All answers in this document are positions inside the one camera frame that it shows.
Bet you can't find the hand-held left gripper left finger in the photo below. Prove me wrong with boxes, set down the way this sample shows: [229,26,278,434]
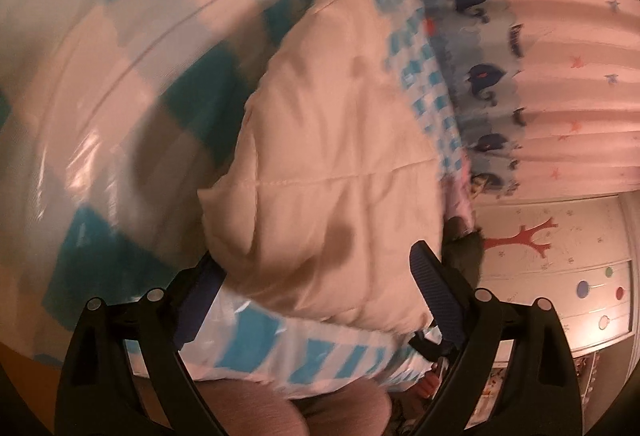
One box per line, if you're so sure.
[54,251,227,436]

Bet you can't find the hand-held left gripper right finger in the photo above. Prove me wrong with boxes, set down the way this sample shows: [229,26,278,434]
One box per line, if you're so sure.
[407,240,586,436]

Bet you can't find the cream quilted garment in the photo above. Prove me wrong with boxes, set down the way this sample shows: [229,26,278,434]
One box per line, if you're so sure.
[196,0,447,336]

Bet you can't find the dark grey cloth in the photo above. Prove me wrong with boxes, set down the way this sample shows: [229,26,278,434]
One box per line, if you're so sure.
[444,219,487,289]

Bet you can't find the white cabinet with tree print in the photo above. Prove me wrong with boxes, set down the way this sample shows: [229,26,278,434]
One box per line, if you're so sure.
[470,193,637,359]

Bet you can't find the person's leg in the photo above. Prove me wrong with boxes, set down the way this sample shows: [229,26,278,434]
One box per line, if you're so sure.
[197,378,392,436]

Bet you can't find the blue white checkered sheet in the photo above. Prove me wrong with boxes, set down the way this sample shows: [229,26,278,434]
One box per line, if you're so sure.
[0,0,476,399]

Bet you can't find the whale print curtain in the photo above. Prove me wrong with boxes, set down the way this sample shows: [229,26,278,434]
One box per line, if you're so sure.
[410,0,640,207]

